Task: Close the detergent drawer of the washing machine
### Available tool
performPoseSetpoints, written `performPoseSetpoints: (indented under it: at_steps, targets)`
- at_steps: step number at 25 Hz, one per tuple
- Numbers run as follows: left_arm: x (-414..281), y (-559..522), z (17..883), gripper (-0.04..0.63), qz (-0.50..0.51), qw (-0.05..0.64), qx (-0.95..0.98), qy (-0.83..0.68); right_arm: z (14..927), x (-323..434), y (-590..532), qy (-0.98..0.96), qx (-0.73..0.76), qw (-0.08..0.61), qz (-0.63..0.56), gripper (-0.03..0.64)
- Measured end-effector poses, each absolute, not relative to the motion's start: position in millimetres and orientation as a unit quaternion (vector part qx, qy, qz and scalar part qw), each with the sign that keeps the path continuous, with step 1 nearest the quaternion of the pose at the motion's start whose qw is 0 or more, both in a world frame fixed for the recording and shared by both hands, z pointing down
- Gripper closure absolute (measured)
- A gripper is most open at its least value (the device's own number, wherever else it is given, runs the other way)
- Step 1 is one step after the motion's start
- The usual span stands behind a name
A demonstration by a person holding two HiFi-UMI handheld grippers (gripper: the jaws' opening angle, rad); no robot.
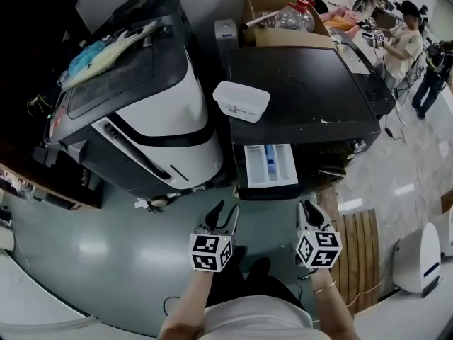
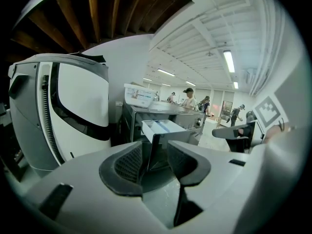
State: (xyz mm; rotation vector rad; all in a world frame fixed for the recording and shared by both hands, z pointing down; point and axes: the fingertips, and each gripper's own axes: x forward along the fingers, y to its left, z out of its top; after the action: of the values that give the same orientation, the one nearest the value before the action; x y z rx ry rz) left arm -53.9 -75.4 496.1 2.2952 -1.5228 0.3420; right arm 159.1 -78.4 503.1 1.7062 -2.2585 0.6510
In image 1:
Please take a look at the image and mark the person's right forearm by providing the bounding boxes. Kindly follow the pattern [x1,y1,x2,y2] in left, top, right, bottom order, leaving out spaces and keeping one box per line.
[311,266,357,340]

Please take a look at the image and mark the black washing machine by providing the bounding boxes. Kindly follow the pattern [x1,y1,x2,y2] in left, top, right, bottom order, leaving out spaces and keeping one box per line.
[226,46,382,201]

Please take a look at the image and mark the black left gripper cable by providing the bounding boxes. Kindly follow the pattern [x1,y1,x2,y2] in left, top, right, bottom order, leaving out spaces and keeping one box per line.
[162,295,182,319]

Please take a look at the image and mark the black low appliance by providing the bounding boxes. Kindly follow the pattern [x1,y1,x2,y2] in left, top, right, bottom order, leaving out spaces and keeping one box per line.
[336,32,397,118]

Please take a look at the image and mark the metal tube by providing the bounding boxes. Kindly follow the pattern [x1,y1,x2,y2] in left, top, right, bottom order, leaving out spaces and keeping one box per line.
[241,11,280,28]

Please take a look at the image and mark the brown flat board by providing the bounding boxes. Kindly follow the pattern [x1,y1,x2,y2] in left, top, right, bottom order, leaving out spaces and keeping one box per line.
[316,186,341,226]

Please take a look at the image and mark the clear bottle with red cap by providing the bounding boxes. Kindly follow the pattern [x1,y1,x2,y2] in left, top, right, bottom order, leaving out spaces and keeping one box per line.
[274,0,316,33]

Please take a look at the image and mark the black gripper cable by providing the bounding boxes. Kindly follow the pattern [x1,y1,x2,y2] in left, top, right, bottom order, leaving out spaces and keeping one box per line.
[295,274,313,300]
[162,295,182,319]

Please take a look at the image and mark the dark low shelf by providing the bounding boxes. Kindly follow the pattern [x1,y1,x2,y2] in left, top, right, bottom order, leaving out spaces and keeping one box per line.
[0,138,104,210]

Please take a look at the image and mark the wooden slat platform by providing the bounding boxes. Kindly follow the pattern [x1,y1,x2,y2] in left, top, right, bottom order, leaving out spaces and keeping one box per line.
[332,209,385,306]

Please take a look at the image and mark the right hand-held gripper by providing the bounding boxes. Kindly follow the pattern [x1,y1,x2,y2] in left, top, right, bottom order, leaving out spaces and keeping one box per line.
[295,200,343,270]

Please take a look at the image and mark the person's white shirt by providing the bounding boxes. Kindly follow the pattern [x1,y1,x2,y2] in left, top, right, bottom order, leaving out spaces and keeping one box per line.
[203,295,332,340]

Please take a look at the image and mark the person's left forearm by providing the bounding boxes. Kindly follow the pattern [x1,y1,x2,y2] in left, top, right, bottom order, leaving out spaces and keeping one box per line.
[158,271,217,340]

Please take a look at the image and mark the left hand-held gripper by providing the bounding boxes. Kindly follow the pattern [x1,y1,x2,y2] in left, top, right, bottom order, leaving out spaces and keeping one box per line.
[187,200,241,273]

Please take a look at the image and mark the white plastic lidded container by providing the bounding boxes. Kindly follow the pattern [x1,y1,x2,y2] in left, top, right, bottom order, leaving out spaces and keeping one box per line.
[212,80,272,123]

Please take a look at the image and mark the orange cloth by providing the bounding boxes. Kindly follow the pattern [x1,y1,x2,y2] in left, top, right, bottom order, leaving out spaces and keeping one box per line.
[323,15,351,31]

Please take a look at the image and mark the cream plastic panel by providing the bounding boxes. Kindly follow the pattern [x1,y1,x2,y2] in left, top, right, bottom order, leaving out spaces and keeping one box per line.
[58,20,159,91]

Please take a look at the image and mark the open brown cardboard box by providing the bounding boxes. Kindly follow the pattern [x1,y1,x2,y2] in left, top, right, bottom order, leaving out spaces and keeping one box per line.
[239,0,337,49]

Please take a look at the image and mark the large white and grey appliance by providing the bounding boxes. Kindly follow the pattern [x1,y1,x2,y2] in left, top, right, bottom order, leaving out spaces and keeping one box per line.
[42,0,224,200]

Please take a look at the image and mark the thin gold bracelet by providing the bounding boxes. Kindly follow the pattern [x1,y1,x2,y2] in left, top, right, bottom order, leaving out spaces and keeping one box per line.
[312,280,337,295]

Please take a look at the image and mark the pale thin floor cable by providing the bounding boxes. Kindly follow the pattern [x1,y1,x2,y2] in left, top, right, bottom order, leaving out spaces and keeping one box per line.
[345,278,385,310]

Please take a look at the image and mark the grey white box unit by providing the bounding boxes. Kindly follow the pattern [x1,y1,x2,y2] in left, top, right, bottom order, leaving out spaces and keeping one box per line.
[214,18,239,71]

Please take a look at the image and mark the white rounded toilet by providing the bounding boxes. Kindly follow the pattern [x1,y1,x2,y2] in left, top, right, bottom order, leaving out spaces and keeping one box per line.
[392,221,443,297]

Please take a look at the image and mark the white toilet with raised lid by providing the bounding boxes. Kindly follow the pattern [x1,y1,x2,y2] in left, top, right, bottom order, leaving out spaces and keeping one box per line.
[433,205,453,258]

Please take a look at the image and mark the white detergent drawer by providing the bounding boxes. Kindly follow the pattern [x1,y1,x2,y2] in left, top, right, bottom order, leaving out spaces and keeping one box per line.
[236,143,304,201]

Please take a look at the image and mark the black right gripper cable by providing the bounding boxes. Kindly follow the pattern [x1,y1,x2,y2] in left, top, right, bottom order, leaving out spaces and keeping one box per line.
[295,274,313,300]

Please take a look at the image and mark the person's black trousers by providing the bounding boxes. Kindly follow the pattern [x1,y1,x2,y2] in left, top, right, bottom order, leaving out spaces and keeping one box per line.
[206,253,306,311]

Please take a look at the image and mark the pink cloth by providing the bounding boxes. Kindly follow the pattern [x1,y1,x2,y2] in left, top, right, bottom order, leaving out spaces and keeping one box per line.
[327,6,362,31]

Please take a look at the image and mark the blue cloth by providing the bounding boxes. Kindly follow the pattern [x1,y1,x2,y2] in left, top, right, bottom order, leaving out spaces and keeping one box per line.
[67,42,107,77]

